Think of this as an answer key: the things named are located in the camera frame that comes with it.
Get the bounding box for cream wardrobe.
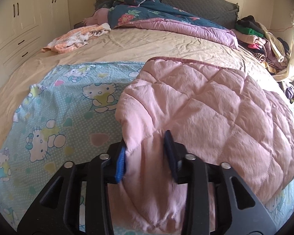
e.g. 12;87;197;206
0;0;75;76

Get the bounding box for blue cartoon cat sheet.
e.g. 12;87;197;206
0;62;294;235

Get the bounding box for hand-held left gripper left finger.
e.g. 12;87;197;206
17;139;128;235

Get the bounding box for dark crumpled clothes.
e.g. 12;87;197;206
279;78;294;110

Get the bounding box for pile of mixed clothes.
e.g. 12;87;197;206
231;15;294;76

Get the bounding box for pink crumpled cloth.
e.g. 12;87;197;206
84;8;111;27

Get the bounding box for grey quilted headboard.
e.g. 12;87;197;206
95;0;240;30

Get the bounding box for teal floral pink quilt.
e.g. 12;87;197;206
97;0;239;49

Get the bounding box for pink quilted blanket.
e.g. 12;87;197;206
107;57;294;233

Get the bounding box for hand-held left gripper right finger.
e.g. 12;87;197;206
163;130;277;235

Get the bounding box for bed with beige sheet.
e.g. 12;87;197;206
0;17;294;235

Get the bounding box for orange white striped cloth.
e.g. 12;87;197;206
41;23;112;54

